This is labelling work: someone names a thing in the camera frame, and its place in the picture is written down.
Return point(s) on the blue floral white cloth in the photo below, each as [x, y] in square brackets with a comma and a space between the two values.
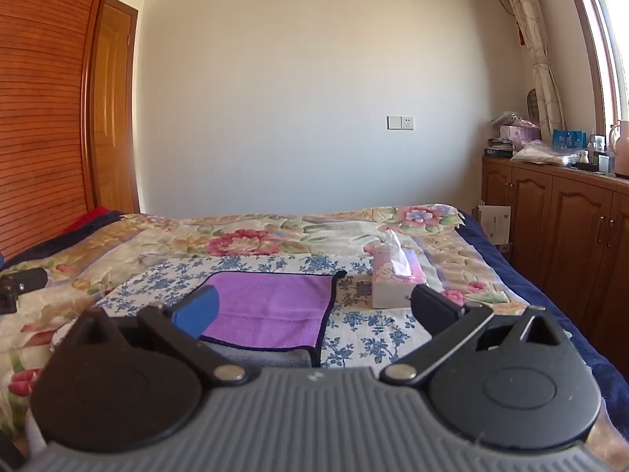
[366, 334]

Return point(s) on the red cloth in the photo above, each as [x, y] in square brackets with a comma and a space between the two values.
[86, 220]

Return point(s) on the pink tissue pack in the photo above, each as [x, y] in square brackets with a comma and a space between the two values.
[518, 133]

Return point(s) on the clear plastic bag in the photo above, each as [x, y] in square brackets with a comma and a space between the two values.
[543, 153]

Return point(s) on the white wall switch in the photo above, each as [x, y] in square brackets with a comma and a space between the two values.
[393, 122]

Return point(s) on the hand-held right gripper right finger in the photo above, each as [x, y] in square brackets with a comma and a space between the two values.
[432, 310]

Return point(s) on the white paper box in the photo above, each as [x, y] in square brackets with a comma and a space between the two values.
[495, 223]

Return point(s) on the woven hand fan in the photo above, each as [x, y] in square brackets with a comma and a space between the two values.
[534, 105]

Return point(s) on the pink tissue box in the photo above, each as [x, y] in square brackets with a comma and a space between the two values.
[388, 280]

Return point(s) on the white wall socket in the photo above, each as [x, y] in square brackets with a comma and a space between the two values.
[407, 122]

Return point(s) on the grey towel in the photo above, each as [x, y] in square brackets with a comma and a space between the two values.
[275, 358]

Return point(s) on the floral quilt bed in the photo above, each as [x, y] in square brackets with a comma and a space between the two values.
[221, 241]

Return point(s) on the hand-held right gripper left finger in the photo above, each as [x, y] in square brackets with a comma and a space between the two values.
[199, 310]

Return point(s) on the stack of books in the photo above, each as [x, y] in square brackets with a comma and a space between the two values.
[497, 150]

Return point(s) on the wooden window frame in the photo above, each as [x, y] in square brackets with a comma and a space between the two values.
[597, 59]

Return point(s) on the patterned beige curtain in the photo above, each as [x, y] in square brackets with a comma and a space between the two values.
[535, 34]

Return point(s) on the wooden cabinet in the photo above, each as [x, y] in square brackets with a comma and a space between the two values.
[575, 226]

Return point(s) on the wooden slatted wardrobe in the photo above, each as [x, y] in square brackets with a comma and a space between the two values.
[44, 108]

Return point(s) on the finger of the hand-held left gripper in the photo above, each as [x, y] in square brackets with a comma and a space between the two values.
[27, 280]

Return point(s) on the purple towel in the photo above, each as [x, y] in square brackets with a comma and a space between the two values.
[275, 305]

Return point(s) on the wooden door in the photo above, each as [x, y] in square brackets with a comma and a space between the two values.
[114, 108]

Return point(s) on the pink thermos jug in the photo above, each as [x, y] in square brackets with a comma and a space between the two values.
[623, 150]

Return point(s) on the blue box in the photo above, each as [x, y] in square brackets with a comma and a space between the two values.
[569, 139]

